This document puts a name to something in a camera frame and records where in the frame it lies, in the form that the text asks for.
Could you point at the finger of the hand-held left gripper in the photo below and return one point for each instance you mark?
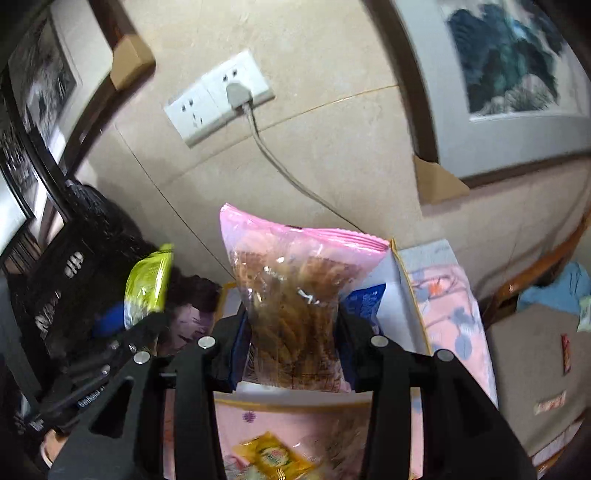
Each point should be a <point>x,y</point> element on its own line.
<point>108,321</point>
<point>143,334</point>

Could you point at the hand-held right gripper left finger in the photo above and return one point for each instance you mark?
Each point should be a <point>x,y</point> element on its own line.
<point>238,346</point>

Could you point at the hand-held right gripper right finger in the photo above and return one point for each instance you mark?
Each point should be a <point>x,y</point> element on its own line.
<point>355,341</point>

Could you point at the yellow cardboard box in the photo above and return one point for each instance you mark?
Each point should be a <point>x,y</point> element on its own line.
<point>406,314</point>

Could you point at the pink bag of twisted snacks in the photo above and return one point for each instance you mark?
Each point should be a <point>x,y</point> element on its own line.
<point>295,258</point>

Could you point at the blue and white snack packet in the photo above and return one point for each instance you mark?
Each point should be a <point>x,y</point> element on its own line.
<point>367,302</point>

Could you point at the black carved wooden furniture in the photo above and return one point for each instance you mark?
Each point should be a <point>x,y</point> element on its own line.
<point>69,258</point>

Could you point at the pink floral tablecloth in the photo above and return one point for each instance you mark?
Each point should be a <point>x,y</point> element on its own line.
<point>455,300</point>

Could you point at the yellow snack packet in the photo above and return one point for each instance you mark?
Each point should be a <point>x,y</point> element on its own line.
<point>272,457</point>

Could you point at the dark framed picture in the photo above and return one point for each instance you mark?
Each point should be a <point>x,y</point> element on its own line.
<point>14,184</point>

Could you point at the grey chair cushion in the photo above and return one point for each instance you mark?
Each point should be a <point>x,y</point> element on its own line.
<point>526,364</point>

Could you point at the wooden chair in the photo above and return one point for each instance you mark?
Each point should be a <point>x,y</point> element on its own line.
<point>521,277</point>

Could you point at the cardboard corner protector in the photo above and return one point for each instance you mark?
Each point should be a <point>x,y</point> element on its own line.
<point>131,62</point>
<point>436,182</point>

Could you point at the red and white snack bar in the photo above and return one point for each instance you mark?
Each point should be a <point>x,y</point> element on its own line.
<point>550,403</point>

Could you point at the blue cloth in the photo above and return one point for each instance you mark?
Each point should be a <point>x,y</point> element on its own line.
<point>554,288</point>

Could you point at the brown snack bar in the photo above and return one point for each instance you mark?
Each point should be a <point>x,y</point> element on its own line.
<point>566,353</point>

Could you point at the green and white snack packet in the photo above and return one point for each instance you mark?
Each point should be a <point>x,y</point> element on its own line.
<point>585,316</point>

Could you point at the framed black and white picture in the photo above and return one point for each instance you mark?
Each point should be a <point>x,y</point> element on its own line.
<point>46,78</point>

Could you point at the grey power plug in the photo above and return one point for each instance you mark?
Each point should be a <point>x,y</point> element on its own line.
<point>238,94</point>

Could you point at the framed blue-green landscape painting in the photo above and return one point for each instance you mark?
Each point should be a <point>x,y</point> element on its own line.
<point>503,69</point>

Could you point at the white wall socket plate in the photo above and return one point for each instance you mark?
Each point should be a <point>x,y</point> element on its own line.
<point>238,74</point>
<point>191,115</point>

